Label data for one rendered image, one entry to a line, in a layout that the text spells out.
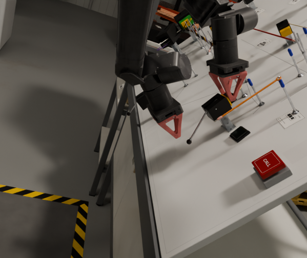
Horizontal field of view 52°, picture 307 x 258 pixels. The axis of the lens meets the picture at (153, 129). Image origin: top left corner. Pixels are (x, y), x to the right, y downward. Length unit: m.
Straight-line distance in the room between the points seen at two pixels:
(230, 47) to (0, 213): 1.53
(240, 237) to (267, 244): 0.09
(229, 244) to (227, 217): 0.28
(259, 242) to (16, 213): 1.34
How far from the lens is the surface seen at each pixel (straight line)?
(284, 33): 1.03
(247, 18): 0.81
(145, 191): 0.85
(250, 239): 1.00
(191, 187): 0.76
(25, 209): 1.96
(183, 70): 0.69
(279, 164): 0.64
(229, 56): 0.77
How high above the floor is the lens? 1.35
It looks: 24 degrees down
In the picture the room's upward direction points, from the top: 21 degrees clockwise
